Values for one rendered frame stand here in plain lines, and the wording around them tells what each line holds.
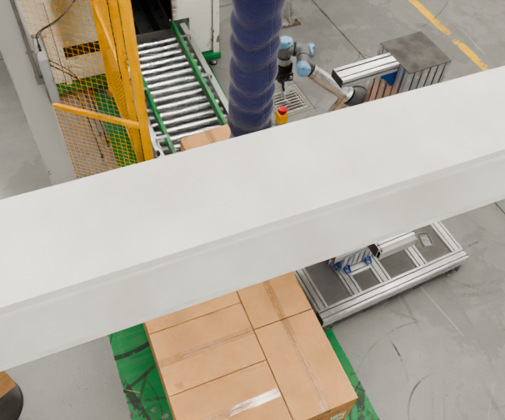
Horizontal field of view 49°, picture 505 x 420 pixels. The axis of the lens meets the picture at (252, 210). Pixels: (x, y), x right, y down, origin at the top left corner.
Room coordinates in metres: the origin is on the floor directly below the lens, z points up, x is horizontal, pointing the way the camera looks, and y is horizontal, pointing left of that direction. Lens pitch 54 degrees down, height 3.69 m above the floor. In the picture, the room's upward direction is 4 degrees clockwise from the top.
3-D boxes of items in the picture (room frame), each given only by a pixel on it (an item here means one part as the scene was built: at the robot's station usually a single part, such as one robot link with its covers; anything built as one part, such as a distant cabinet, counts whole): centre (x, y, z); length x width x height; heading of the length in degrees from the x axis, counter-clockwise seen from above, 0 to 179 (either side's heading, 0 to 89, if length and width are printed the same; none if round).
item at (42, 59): (2.37, 1.19, 1.62); 0.20 x 0.05 x 0.30; 26
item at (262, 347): (1.37, 0.03, 0.34); 1.20 x 1.00 x 0.40; 26
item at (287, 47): (2.47, -0.11, 1.82); 0.09 x 0.08 x 0.11; 89
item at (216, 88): (3.29, 0.26, 0.50); 2.31 x 0.05 x 0.19; 26
